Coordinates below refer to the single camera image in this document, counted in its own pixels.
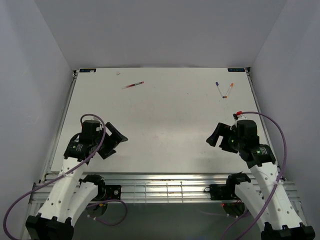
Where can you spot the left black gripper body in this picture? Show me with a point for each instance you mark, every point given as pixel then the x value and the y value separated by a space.
pixel 110 142

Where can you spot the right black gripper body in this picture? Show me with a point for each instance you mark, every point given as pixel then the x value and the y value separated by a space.
pixel 233 138

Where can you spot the aluminium rail frame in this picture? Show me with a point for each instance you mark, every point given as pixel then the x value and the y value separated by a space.
pixel 167 121

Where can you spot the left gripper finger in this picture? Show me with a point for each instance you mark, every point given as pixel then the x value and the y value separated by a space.
pixel 105 153
pixel 115 134

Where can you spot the red gel pen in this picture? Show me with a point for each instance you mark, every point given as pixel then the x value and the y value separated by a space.
pixel 133 85

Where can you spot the blue capped white marker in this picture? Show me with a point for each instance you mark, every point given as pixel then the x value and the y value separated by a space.
pixel 219 89

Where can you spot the blue corner label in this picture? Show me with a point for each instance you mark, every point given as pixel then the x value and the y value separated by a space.
pixel 87 70
pixel 236 70

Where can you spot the right blue corner label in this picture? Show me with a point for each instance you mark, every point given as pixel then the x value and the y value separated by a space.
pixel 236 70

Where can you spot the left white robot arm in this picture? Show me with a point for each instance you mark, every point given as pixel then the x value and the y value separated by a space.
pixel 72 193

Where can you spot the left blue corner label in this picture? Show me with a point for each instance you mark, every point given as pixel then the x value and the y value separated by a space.
pixel 87 70

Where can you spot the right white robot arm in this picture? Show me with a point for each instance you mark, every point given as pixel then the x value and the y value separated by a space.
pixel 271 209

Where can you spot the orange capped white marker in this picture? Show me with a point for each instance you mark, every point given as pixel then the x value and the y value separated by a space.
pixel 229 90

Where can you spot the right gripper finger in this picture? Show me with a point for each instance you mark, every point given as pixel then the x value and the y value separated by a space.
pixel 213 138
pixel 224 145

